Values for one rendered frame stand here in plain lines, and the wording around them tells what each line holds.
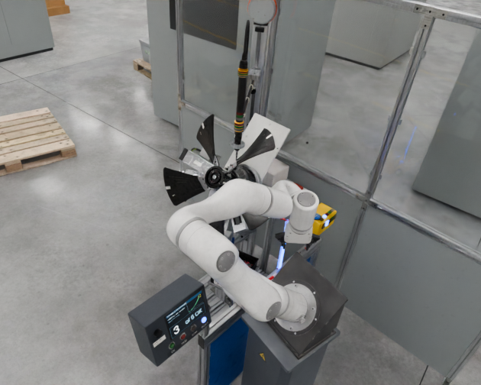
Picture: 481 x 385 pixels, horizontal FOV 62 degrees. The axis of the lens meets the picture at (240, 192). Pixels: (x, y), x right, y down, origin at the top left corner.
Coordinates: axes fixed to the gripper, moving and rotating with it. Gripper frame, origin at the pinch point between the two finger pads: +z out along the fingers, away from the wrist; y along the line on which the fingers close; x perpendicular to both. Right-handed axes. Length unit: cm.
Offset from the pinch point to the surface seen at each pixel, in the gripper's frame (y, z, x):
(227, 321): 26, 42, 18
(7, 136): 279, 165, -205
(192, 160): 53, 38, -74
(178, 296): 42.0, -4.4, 25.0
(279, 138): 4, 22, -79
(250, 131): 20, 27, -89
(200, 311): 34.8, 4.8, 26.5
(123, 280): 111, 142, -41
